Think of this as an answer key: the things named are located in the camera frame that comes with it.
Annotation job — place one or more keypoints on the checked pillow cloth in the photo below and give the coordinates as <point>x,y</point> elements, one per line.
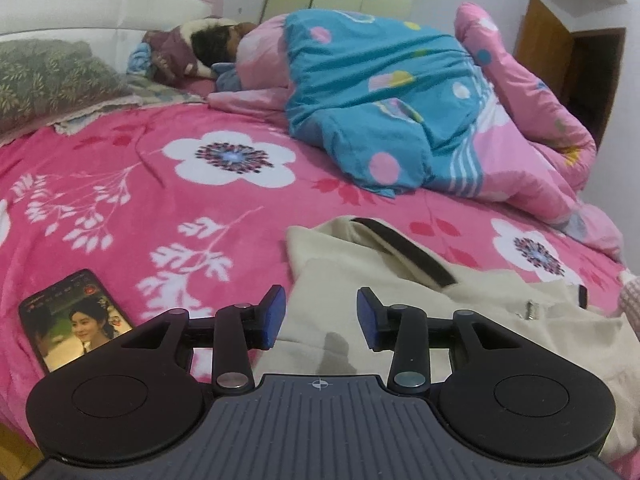
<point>145,92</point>

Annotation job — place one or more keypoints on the pink knit sweater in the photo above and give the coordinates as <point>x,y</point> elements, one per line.
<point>631,305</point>

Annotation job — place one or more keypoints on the brown wooden door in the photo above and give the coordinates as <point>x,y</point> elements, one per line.
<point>545,45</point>

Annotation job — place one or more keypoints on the light blue cloth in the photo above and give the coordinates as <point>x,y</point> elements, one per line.
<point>139,60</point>

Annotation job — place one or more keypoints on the black smartphone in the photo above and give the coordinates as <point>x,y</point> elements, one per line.
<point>65,320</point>

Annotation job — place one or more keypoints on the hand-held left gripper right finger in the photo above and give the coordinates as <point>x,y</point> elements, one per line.
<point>367,320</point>

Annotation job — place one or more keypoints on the cream zip jacket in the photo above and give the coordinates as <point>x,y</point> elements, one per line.
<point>500,320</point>

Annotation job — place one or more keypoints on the green floral pillow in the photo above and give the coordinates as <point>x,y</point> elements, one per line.
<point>50,80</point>

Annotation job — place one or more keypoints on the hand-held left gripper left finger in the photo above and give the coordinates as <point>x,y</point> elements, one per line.
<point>274,317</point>

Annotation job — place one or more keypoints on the blue and pink quilt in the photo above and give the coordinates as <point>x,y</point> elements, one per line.
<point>375,100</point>

